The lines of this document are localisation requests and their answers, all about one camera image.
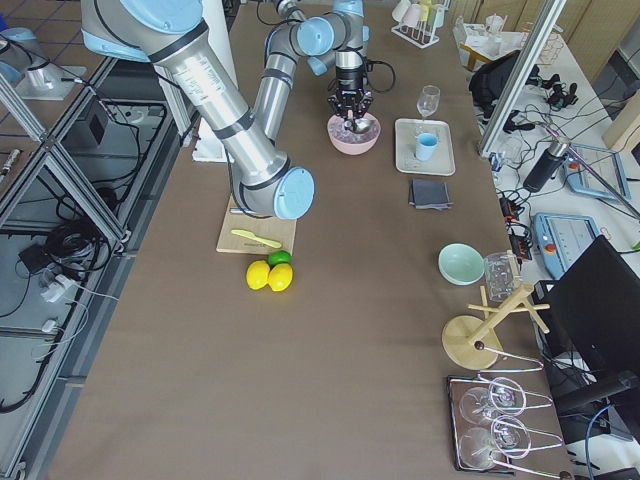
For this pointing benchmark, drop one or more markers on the black monitor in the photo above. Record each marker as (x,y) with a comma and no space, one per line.
(596,302)

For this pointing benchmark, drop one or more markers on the yellow plastic knife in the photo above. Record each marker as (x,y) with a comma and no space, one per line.
(253,237)

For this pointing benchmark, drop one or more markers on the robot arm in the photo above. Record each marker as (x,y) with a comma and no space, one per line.
(337,39)
(174,35)

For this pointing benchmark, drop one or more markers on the clear glass jar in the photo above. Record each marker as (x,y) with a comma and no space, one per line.
(501,275)

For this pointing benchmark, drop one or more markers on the pink cup on rack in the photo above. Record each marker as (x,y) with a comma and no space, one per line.
(407,13)

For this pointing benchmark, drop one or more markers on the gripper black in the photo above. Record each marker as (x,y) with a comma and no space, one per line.
(349,80)

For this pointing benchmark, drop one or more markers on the metal ice scoop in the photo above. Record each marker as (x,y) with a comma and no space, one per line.
(359,126)

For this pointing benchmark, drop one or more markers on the ice cubes in bowl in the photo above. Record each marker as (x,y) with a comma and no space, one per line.
(338,133)

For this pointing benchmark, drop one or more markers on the light blue cup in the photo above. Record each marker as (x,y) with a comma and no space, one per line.
(426,144)

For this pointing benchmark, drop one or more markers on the dark grey folded cloth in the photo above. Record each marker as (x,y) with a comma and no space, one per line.
(428,194)

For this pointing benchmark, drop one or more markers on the white cup rack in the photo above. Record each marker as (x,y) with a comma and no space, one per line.
(425,33)

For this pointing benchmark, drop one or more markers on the black glass tray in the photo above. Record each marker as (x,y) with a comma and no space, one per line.
(455,387)

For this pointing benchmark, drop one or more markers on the clear wine glass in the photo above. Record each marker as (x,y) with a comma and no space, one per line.
(428,101)

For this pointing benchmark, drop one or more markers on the wooden cutting board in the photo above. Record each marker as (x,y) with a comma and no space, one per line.
(281,233)

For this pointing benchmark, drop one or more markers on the pink bowl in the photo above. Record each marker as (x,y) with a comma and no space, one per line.
(351,149)

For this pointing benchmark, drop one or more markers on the aluminium frame post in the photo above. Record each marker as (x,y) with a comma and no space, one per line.
(536,40)

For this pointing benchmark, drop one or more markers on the mint green bowl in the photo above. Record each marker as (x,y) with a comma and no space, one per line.
(460,264)

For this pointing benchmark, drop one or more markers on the cream serving tray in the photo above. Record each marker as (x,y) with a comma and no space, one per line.
(442,161)

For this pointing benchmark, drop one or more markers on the blue teach pendant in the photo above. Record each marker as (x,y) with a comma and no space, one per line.
(606,163)
(560,239)

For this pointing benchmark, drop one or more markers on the upper lying wine glass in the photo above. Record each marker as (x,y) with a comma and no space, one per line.
(487,400)

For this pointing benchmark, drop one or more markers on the lower lying wine glass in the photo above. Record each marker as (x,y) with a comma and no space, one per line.
(502,444)

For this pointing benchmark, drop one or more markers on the black water bottle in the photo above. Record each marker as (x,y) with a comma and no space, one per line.
(547,164)

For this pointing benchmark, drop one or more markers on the wooden glass stand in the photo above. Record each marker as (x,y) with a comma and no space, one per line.
(472,343)

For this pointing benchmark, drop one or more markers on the black backpack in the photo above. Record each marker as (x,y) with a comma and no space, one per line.
(488,82)

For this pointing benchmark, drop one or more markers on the lying wine glass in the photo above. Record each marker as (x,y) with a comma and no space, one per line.
(502,444)
(487,400)

